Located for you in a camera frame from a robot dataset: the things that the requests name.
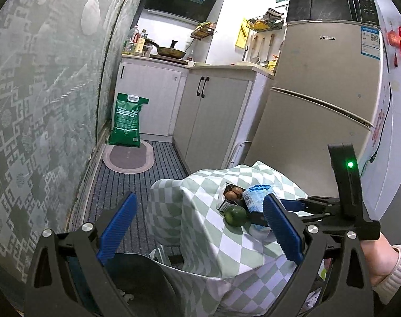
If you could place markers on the person's right forearm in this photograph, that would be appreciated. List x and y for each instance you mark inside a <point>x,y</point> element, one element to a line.
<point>385,257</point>

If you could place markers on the frying pan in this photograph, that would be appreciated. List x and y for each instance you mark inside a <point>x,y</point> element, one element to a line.
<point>170,52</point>

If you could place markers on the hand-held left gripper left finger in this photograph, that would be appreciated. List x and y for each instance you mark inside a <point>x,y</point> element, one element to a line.
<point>121,224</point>

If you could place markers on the green round fruit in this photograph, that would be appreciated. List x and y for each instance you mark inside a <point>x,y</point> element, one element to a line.
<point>235,216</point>

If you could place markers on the white double-door base cabinet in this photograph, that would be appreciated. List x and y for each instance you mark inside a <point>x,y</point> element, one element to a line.
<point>213,115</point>

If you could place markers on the small white bottle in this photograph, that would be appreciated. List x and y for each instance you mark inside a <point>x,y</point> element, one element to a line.
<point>190,56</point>

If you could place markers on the grey striped floor runner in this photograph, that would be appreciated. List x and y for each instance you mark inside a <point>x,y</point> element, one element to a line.
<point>121,185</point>

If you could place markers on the black induction cooktop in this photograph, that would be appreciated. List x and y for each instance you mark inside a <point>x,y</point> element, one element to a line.
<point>167,60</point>

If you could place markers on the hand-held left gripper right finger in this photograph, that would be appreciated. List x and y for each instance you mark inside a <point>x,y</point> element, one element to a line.
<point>283,231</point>

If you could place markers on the white bowl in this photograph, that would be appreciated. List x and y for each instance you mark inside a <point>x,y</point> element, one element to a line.
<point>199,64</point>

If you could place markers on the blue white snack packet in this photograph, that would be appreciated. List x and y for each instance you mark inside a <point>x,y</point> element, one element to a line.
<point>256,198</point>

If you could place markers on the hanging kitchen utensil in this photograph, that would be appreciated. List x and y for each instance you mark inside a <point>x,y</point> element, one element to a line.
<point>262,51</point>
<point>271,46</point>
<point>254,48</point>

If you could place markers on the brown eggshell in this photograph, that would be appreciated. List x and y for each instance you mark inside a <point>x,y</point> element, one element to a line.
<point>229,194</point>
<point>237,190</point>

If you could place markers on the green white checkered tablecloth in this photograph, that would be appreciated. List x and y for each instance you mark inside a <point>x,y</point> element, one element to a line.
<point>193,211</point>

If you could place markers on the grey oval floor mat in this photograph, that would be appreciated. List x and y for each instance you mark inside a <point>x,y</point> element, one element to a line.
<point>127,158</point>

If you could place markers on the yellow cutting board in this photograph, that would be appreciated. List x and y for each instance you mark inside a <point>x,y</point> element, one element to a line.
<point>241,38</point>

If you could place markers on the beige two-door fridge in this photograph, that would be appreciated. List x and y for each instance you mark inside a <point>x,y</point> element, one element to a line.
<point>319,82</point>

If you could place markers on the row of condiment bottles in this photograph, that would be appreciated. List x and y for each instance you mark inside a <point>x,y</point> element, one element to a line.
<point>134,44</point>

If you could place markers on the green rice bag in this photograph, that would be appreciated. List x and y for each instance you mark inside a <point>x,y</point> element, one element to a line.
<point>126,122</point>

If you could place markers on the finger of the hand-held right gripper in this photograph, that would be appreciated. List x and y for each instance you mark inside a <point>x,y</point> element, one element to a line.
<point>292,204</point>
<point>258,219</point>

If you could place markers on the white single-door base cabinet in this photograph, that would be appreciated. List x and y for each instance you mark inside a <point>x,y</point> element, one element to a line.
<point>147,99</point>

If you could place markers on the plastic waste bin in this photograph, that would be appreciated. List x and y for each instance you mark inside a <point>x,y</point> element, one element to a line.
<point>147,284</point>

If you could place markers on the black tissue packet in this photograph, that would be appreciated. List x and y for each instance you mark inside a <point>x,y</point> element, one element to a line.
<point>241,202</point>

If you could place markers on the black microwave oven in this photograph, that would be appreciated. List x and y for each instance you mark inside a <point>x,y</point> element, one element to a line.
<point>329,5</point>

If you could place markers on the white paper scrap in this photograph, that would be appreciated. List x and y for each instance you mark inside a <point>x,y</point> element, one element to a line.
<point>126,296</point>

